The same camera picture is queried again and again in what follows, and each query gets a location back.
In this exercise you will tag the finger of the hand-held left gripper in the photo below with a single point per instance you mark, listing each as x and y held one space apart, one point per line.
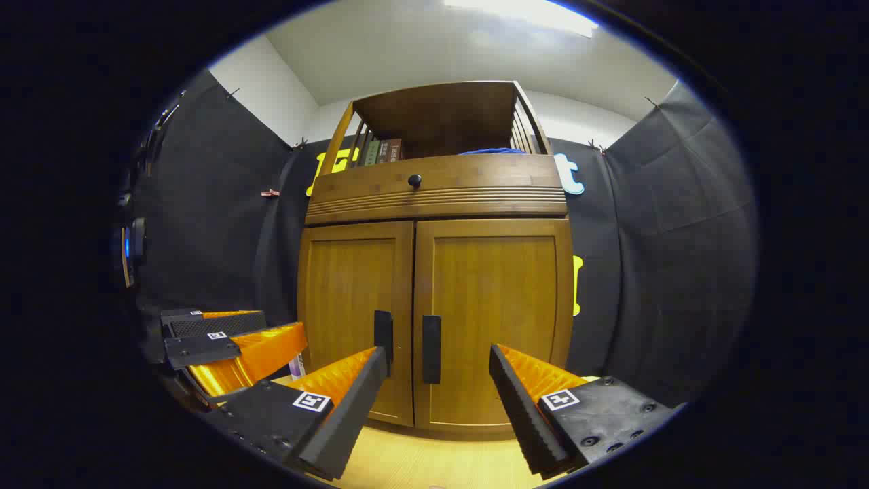
224 324
200 350

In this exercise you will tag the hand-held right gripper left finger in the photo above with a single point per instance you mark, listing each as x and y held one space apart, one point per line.
353 414

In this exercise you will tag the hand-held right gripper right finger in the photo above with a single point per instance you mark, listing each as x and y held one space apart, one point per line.
519 414

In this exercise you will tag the wooden shoe cabinet door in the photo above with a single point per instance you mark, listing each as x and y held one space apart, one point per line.
495 292
346 299

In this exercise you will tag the wooden double-door shoe cabinet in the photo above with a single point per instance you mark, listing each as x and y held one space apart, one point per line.
441 204

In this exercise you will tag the wooden cabinet drawer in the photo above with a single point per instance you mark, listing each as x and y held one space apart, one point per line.
475 187

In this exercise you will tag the colourful printed box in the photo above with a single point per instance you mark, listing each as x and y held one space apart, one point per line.
297 367

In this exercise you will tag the black backdrop cloth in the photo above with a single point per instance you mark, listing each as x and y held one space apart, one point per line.
217 204

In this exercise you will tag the brown book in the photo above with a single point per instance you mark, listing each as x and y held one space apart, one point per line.
395 149
384 151

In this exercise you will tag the black round drawer knob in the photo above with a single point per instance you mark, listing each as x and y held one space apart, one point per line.
414 180

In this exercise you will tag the blue cloth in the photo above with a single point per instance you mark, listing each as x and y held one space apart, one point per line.
492 151

